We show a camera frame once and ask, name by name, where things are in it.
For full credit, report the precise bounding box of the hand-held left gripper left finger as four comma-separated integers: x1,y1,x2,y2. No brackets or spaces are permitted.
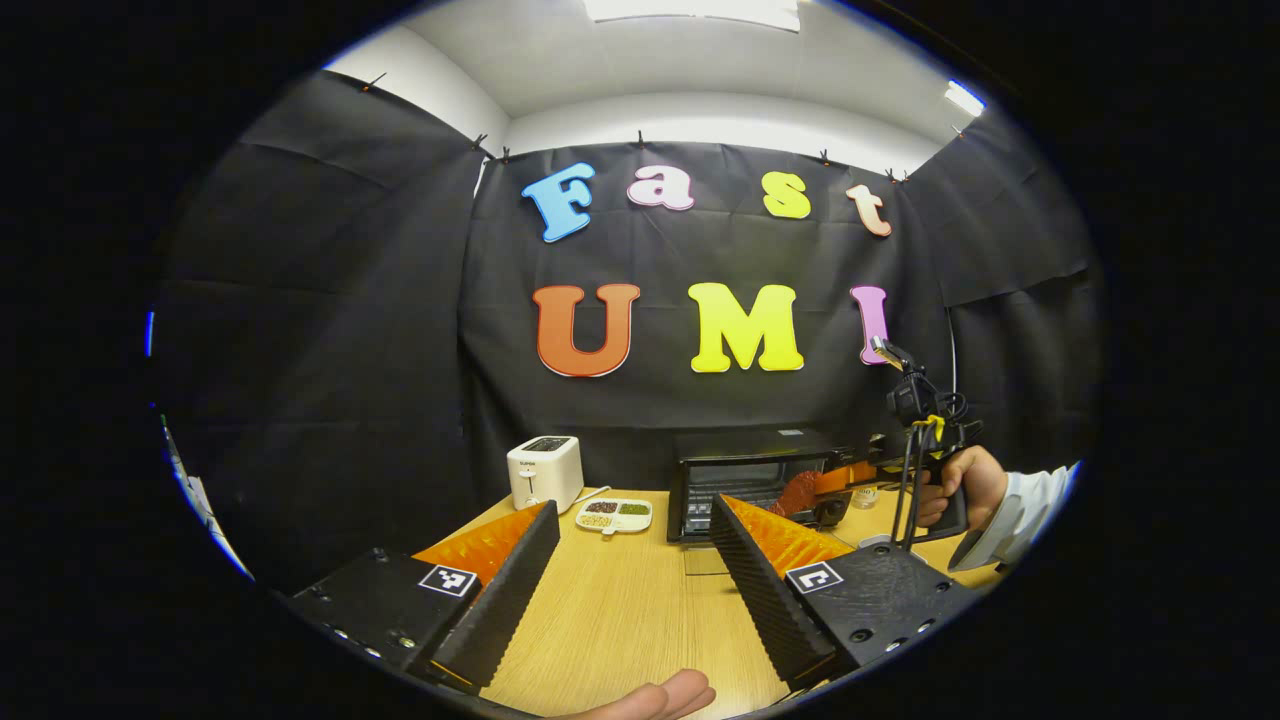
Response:
285,500,561,691

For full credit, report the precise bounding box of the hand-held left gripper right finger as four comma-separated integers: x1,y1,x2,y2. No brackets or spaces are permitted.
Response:
708,493,981,693

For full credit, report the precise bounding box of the red raw meat slice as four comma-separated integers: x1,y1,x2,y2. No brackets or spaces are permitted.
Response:
765,470,821,519

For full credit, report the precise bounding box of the black electric oven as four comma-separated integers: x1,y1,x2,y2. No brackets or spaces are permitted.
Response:
667,428,861,578

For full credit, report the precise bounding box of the white toaster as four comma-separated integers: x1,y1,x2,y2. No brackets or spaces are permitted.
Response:
507,436,584,514

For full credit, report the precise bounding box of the white divided seasoning dish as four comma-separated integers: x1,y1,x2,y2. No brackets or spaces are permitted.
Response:
575,498,653,536

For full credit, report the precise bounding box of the black backdrop cloth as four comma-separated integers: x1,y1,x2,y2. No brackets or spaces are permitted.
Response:
150,70,1106,591

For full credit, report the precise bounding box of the large ceiling light panel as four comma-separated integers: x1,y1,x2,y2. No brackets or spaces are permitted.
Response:
585,0,801,31

